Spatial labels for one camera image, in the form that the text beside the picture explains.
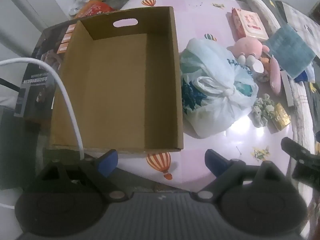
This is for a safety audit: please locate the pink bubble mailer pouch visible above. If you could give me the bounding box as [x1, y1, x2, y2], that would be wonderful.
[270, 56, 281, 96]

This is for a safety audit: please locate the brown cardboard box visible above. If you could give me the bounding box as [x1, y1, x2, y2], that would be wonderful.
[59, 7, 183, 152]

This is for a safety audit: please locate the white plastic shopping bag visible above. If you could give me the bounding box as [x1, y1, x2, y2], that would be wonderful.
[180, 38, 259, 138]

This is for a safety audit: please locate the dark printed flat carton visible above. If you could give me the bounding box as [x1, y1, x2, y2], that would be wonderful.
[15, 20, 76, 124]

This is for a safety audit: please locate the blue checked towel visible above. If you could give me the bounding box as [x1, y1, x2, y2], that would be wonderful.
[263, 24, 316, 79]

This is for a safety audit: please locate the orange snack bag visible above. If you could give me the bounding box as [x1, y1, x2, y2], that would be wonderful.
[74, 0, 115, 18]

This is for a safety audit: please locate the rolled white quilt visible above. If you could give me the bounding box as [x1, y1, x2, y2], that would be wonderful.
[246, 0, 281, 36]

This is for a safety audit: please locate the gold foil packet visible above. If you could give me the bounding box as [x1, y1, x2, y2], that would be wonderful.
[271, 103, 291, 131]

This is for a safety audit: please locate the pink plush toy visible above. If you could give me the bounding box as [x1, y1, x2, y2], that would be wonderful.
[227, 37, 270, 74]

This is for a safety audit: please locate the white cable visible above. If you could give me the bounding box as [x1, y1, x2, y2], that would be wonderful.
[0, 57, 85, 161]

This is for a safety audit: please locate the green floral scrunchie cloth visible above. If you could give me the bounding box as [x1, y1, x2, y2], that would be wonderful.
[251, 93, 275, 128]

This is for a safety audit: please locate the pink wet wipes pack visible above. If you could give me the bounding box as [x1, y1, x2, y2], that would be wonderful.
[232, 8, 268, 42]

